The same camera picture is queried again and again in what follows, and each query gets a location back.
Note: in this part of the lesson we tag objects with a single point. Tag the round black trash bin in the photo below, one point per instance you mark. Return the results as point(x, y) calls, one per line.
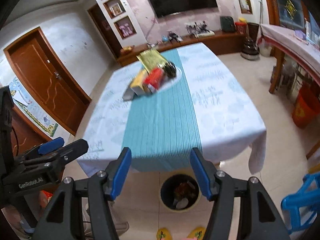
point(179, 193)

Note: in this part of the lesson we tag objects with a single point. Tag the long wooden tv cabinet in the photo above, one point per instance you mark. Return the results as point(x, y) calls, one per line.
point(221, 43)

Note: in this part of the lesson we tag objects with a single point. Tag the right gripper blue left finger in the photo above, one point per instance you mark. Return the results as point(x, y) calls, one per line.
point(118, 172)

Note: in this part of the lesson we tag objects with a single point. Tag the black pot on floor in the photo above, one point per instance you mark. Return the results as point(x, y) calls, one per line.
point(249, 50)

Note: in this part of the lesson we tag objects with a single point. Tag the red plastic bucket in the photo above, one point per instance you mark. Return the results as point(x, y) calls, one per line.
point(306, 108)

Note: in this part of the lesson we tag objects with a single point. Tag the yellow slipper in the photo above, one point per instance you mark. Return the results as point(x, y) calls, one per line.
point(197, 233)
point(163, 234)

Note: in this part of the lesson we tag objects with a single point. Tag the black space heater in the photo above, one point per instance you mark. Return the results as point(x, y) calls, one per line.
point(227, 24)

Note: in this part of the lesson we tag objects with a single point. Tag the golden fruit bowl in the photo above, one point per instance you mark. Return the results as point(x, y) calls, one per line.
point(126, 50)

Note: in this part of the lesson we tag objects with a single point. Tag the pink covered side table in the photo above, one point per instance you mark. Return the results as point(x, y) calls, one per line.
point(286, 43)

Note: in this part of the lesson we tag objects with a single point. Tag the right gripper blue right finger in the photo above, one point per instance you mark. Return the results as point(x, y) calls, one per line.
point(202, 172)

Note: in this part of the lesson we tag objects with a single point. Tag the white set-top box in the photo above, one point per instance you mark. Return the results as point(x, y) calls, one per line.
point(204, 34)

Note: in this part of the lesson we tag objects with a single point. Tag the cartoon wall height chart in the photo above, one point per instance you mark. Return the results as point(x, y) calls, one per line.
point(32, 109)

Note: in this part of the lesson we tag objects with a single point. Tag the right yellow slipper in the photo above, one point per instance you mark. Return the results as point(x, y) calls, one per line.
point(197, 233)

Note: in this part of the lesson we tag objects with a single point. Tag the white teal patterned tablecloth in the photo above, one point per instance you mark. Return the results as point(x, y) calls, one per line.
point(204, 106)

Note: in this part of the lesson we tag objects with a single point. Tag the yellow cardboard box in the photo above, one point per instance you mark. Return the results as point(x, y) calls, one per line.
point(137, 84)

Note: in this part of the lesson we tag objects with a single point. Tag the black wrapper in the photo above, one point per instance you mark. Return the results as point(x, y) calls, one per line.
point(170, 70)

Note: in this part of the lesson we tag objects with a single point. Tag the left yellow slipper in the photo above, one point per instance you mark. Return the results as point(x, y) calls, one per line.
point(163, 234)

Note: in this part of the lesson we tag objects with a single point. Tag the green gold foil bag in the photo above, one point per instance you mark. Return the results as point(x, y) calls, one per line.
point(151, 59)

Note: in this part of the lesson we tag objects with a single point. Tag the blue plastic stool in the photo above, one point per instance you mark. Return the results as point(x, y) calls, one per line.
point(300, 209)

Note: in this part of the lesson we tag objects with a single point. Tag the brown wooden door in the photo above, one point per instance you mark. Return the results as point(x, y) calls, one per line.
point(47, 80)

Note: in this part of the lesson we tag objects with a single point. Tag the red tea box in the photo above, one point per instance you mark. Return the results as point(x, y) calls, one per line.
point(153, 81)

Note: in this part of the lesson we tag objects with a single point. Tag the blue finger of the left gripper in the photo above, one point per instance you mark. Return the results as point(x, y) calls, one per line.
point(71, 152)
point(51, 146)

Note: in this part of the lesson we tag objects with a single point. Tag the red basket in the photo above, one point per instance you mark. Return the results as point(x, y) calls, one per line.
point(241, 27)

